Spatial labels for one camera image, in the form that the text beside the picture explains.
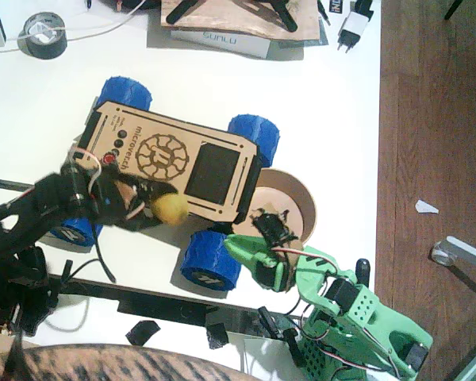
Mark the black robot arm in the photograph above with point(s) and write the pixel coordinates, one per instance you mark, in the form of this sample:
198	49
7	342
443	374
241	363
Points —
16	222

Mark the green perforated arm base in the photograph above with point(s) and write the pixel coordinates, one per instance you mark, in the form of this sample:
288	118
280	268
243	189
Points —
317	357

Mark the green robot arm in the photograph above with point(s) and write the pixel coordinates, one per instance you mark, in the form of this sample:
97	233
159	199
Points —
365	317

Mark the round wooden bowl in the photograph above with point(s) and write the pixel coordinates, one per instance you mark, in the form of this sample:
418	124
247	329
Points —
301	198

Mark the blue rover wheel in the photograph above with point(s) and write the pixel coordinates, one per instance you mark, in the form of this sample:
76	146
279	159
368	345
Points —
258	137
79	234
210	258
125	93

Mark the wooden microrover chassis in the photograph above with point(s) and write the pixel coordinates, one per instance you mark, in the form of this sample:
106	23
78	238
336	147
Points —
206	139

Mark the crumpled dark tape piece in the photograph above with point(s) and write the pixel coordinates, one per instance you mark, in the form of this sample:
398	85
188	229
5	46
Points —
217	336

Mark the black flat bar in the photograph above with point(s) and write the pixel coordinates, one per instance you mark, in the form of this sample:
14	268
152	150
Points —
162	305

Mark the thin black strip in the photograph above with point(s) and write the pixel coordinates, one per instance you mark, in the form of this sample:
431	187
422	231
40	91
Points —
8	183

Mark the black tape piece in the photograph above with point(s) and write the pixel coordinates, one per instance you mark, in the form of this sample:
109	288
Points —
143	332

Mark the brown striped fuzzy object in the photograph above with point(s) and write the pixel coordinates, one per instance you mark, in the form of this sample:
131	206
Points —
103	363

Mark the white paper scrap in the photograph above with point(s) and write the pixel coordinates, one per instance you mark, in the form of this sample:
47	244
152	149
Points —
424	207

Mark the black tape roll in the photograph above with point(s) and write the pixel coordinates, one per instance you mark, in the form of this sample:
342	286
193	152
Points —
47	49

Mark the white SUNLU box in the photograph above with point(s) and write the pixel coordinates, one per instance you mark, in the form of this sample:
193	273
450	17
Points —
222	41

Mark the black tripod leg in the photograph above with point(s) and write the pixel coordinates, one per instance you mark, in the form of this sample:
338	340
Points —
287	20
178	12

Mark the grey metal furniture leg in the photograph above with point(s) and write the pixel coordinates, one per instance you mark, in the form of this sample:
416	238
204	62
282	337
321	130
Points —
468	250

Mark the brown wooden board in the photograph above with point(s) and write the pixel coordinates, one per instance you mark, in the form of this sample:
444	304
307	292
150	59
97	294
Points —
230	20

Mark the white black power adapter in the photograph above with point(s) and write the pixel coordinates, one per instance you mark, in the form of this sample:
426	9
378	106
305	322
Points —
353	25

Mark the black pen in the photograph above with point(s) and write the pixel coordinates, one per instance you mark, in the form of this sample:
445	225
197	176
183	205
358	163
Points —
323	14

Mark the black printed card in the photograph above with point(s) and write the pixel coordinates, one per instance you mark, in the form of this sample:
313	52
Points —
335	6

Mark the black floor object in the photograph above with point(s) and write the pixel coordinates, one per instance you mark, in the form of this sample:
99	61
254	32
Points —
454	8

